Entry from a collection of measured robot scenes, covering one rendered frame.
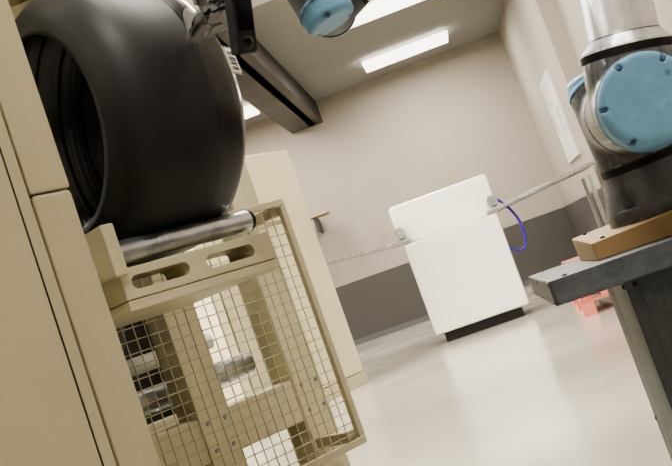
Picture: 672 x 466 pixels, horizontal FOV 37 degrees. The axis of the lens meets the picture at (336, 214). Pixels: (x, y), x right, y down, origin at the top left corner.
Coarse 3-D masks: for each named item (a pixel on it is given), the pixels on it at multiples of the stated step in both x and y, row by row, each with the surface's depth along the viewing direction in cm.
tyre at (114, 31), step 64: (64, 0) 192; (128, 0) 194; (64, 64) 227; (128, 64) 183; (192, 64) 191; (64, 128) 232; (128, 128) 183; (192, 128) 189; (128, 192) 186; (192, 192) 193
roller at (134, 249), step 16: (192, 224) 197; (208, 224) 198; (224, 224) 201; (240, 224) 203; (128, 240) 187; (144, 240) 188; (160, 240) 190; (176, 240) 193; (192, 240) 195; (208, 240) 199; (128, 256) 185; (144, 256) 188
